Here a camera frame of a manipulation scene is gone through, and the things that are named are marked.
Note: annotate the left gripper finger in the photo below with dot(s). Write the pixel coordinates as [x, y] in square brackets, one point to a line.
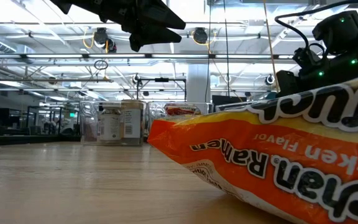
[154, 37]
[163, 18]

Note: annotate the teal spoon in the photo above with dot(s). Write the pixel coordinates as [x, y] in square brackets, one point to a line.
[271, 95]

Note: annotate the red brown ramen pack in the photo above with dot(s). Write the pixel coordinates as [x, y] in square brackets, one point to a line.
[180, 111]

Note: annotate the orange chicken ramen pack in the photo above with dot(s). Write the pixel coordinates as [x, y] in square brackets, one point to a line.
[291, 161]

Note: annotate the tan lid seasoning jar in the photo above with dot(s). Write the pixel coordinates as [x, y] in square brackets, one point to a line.
[132, 124]

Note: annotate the white lid seasoning jar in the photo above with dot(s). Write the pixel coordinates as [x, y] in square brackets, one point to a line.
[110, 127]

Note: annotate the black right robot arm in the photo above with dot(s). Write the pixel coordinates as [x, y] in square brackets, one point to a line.
[337, 31]

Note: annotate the black round ceiling fixture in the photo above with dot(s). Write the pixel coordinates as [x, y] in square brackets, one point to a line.
[135, 79]
[270, 79]

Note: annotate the white pillar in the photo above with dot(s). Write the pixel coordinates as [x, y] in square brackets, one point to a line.
[197, 84]

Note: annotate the grey overhead beam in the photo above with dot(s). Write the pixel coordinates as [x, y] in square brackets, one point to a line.
[42, 80]

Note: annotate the green exit sign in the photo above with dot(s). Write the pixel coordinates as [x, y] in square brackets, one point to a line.
[72, 115]

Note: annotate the overhead light bar rail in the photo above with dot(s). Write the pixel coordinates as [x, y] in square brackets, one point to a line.
[85, 56]

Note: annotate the black table rig frame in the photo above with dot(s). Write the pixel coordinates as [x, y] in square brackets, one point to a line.
[26, 140]

